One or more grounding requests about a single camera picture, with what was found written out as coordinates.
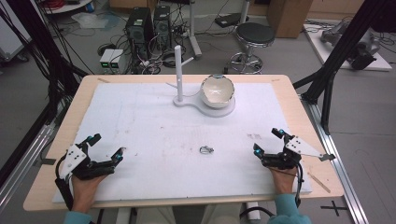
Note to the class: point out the aluminium rail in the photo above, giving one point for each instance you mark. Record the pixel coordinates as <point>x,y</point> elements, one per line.
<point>25,161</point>
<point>339,155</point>

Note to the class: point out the person's left hand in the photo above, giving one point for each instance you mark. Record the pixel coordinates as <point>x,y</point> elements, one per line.
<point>85,189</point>

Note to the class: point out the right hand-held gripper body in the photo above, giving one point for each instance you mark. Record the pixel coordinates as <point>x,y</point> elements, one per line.
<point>289,155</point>

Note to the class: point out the wooden table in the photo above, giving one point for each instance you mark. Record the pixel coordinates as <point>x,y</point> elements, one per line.
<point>300,105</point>

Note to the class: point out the white power supply box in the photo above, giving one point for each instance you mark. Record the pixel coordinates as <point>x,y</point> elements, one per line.
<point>117,60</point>
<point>106,60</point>

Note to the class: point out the round white table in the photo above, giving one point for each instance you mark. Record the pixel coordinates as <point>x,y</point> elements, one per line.
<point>67,6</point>

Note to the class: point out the black round stool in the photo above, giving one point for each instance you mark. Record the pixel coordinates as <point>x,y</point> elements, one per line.
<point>253,37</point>

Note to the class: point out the white platform board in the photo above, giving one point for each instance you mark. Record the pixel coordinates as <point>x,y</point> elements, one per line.
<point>342,59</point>

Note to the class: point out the white desk leg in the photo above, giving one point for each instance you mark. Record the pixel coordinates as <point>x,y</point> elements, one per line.
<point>193,31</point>

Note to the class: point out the grey robot device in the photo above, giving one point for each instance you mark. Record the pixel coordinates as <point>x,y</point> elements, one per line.
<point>358,40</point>

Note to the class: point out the white foam mat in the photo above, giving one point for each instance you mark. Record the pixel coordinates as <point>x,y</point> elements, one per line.
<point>174,130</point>

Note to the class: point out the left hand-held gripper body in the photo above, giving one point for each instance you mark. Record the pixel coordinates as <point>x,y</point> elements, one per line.
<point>93,169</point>

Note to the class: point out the black flat device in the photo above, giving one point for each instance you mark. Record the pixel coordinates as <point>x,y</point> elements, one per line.
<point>230,20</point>

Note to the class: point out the white shell-shaped bowl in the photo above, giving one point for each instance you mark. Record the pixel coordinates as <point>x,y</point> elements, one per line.
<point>217,90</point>

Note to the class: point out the black computer tower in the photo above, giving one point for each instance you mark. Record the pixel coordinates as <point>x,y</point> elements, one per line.
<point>138,28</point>
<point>162,25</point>

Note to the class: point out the person's right hand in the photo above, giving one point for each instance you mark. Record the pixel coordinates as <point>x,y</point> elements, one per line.
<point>284,180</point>

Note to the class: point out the thin wooden stick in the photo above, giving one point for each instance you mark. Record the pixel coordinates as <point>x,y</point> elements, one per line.
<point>319,183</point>

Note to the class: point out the white stand with post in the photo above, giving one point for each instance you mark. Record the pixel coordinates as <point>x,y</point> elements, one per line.
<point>179,77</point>

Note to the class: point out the wooden cabinet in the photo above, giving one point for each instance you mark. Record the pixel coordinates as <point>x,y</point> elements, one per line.
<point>289,17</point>

